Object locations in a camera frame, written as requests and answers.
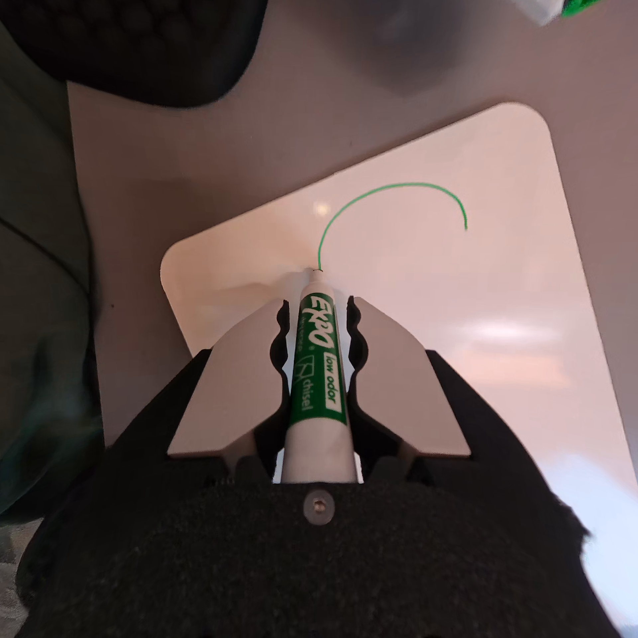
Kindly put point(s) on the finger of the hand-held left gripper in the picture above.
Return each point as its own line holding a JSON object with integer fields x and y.
{"x": 538, "y": 10}

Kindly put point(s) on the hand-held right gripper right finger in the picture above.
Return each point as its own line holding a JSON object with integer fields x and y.
{"x": 409, "y": 399}

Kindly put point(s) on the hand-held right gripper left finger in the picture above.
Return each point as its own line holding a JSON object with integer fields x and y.
{"x": 224, "y": 399}

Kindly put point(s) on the green marker cap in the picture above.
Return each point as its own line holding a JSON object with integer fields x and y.
{"x": 580, "y": 7}

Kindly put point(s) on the green dry-erase marker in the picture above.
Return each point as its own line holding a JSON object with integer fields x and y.
{"x": 317, "y": 389}

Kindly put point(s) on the white whiteboard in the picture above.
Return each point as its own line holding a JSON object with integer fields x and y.
{"x": 478, "y": 299}

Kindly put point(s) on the black textured wrist pad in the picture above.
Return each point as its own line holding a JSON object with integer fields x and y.
{"x": 140, "y": 45}

